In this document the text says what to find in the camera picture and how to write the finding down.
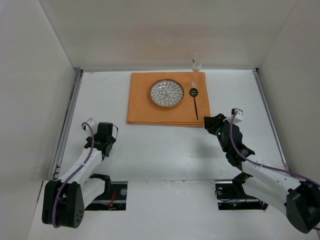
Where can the clear wine glass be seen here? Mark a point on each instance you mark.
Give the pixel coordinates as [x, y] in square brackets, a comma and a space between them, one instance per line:
[197, 62]

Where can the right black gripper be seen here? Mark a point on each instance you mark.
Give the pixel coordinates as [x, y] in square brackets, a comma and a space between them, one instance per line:
[216, 124]

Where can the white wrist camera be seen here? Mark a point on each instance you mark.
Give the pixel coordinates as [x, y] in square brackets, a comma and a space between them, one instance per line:
[90, 123]
[236, 116]

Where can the aluminium table edge rail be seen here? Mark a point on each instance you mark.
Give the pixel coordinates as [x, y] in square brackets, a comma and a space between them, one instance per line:
[58, 156]

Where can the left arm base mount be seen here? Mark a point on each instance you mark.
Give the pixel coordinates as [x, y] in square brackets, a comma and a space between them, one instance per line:
[114, 200]

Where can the patterned ceramic plate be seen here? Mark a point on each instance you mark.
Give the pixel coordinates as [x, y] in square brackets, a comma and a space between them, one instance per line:
[166, 93]

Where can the black spoon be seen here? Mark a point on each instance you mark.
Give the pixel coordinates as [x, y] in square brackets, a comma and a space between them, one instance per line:
[193, 92]

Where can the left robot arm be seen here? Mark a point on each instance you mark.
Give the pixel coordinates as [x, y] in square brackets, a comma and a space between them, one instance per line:
[65, 199]

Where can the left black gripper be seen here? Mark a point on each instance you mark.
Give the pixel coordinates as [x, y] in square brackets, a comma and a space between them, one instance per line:
[100, 144]

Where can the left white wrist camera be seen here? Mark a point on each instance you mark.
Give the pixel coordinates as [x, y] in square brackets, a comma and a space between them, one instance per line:
[90, 123]

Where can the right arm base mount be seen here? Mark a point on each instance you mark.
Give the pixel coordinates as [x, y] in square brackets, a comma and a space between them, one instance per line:
[231, 197]

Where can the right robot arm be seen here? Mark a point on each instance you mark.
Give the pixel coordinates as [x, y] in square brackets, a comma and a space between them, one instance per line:
[294, 195]

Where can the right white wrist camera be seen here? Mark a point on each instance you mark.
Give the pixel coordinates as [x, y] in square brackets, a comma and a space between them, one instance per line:
[236, 116]

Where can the orange cloth napkin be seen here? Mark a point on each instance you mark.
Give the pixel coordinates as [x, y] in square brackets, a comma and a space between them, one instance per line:
[141, 110]

